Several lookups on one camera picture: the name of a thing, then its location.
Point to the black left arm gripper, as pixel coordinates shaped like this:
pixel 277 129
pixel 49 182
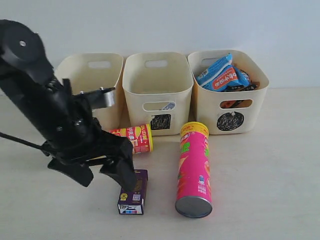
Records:
pixel 79 137

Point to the purple drink carton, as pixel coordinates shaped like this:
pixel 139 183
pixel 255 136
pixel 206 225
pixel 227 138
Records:
pixel 133 202

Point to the blue white milk carton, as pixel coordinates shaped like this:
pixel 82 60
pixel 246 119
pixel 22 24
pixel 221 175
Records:
pixel 168 105

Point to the pink chips can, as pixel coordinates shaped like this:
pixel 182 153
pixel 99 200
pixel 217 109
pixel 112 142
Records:
pixel 194 195

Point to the blue noodle packet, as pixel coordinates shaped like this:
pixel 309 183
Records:
pixel 219 75

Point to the orange noodle packet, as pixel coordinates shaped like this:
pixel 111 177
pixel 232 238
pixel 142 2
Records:
pixel 248 85

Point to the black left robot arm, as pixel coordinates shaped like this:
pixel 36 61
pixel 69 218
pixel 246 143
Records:
pixel 27 78

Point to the yellow chips can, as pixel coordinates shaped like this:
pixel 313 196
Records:
pixel 139 136

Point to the cream bin with triangle mark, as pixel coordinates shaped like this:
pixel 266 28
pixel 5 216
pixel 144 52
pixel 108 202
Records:
pixel 89 72

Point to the cream bin with square mark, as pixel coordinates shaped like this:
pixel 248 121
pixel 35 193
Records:
pixel 151 78

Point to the cream bin with circle mark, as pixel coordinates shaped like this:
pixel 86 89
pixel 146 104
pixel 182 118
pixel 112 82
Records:
pixel 227 112

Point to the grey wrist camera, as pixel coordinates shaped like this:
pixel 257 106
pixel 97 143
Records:
pixel 100 98

